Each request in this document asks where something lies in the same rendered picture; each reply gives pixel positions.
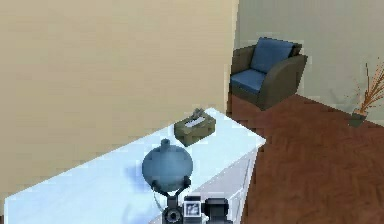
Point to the grey armchair with blue cushions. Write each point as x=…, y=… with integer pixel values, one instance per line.
x=266, y=75

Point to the olive tissue box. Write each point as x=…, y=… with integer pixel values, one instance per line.
x=195, y=128

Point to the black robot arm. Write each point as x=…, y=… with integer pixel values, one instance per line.
x=213, y=210

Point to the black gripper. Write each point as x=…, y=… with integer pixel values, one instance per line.
x=172, y=213

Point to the potted plant with orange twigs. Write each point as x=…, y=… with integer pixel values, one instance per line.
x=366, y=96

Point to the round blue vase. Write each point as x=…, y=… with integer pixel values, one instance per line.
x=167, y=165

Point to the white cabinet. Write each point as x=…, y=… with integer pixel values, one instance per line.
x=133, y=180

